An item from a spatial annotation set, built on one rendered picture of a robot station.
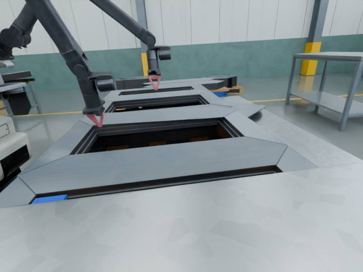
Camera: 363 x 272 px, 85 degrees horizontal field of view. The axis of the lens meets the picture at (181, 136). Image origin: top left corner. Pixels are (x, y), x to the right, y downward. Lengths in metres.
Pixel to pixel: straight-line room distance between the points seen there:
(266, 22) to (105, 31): 5.69
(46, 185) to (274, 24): 8.47
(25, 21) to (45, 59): 8.04
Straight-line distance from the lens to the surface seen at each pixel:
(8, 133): 1.26
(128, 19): 1.10
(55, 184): 0.57
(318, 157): 0.88
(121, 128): 0.90
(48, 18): 0.78
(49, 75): 9.28
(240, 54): 8.23
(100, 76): 0.81
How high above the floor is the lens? 1.14
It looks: 24 degrees down
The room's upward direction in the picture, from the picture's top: 4 degrees counter-clockwise
